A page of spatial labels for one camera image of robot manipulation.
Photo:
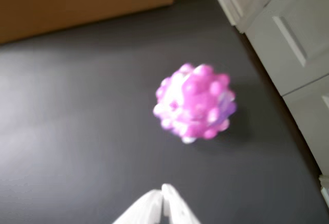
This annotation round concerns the brown cardboard box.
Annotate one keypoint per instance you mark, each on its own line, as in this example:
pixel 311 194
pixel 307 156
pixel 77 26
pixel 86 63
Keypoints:
pixel 77 3

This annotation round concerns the black table mat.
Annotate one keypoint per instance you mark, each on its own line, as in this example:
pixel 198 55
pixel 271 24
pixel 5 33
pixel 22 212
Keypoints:
pixel 90 131

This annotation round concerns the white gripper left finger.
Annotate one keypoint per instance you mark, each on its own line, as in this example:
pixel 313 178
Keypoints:
pixel 146 208

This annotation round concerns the pink purple bumpy ball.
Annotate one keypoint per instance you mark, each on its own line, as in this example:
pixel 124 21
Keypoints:
pixel 195 103

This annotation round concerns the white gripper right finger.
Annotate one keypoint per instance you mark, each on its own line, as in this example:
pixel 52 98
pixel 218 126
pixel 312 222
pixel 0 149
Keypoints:
pixel 177 206

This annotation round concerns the white panelled wardrobe front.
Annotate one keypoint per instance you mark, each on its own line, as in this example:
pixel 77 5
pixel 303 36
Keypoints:
pixel 295 28

